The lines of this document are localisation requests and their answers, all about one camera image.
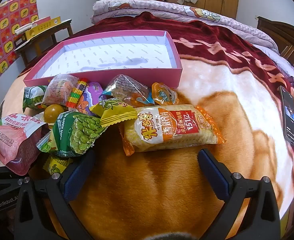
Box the green pea packet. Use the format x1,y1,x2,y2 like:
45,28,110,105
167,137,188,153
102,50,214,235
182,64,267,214
23,86,48,112
36,111,108,158

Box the yellow zigzag-edged packet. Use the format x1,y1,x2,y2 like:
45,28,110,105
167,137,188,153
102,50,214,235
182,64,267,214
43,154,74,176
90,98,138,126

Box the yellow cardboard box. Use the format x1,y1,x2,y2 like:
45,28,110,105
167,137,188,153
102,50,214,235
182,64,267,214
14,16,62,48

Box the black smartphone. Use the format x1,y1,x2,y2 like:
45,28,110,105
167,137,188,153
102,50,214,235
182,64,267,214
279,85,294,148

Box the printed plush blanket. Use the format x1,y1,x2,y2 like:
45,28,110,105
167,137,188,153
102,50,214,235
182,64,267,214
0,11,294,240

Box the orange cartoon snack packet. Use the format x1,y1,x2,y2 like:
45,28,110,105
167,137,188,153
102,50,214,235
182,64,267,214
151,82,179,106

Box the purple cartoon tin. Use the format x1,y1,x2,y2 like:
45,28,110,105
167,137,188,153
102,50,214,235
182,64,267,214
77,83,108,116

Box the pink cardboard box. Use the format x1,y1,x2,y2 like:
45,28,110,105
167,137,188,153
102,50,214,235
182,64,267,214
23,30,183,88

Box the colourful candy roll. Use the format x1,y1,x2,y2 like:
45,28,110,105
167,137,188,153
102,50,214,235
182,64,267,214
66,78,89,109

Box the yellow round jelly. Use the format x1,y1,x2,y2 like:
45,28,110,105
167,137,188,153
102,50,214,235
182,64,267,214
43,104,63,123

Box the lilac folded quilt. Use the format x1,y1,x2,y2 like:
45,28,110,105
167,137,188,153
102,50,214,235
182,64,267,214
91,0,280,53

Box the white rolled paper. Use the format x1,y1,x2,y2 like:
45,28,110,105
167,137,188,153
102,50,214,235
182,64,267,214
14,23,39,34

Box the orange rice cracker packet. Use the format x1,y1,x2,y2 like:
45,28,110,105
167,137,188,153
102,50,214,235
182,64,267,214
122,104,226,157

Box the dark wooden headboard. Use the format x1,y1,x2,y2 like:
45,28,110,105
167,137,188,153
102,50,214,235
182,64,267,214
257,16,294,73

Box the clear packet of orange sweets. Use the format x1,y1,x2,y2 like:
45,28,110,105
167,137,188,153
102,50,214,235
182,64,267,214
42,74,79,106

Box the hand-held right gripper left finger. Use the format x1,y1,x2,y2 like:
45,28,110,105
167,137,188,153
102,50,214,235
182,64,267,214
13,149,97,240

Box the wooden side table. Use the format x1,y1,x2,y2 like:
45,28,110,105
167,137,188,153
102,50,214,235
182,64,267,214
13,19,74,67

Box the white spouted drink pouch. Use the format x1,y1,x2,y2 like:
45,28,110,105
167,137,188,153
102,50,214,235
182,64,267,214
0,117,50,176

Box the clear blue-edged packet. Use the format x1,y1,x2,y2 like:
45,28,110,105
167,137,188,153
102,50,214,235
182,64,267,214
102,74,155,106

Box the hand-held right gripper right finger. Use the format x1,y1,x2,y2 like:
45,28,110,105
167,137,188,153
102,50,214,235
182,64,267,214
197,148,281,240

